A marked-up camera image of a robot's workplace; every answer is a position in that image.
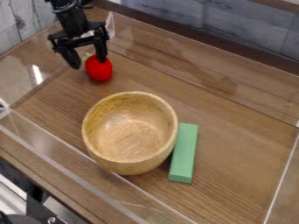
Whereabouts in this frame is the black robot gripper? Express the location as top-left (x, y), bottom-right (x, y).
top-left (47, 21), bottom-right (110, 69)

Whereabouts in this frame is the red plush strawberry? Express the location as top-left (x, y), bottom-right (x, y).
top-left (83, 52), bottom-right (112, 82)

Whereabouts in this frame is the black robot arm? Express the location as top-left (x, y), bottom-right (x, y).
top-left (44, 0), bottom-right (110, 69)

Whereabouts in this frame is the wooden bowl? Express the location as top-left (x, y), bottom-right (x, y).
top-left (82, 91), bottom-right (179, 175)

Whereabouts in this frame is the green rectangular block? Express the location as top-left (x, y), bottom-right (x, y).
top-left (169, 122), bottom-right (199, 184)

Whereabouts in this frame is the clear acrylic tray enclosure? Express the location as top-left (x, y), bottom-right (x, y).
top-left (0, 14), bottom-right (299, 224)

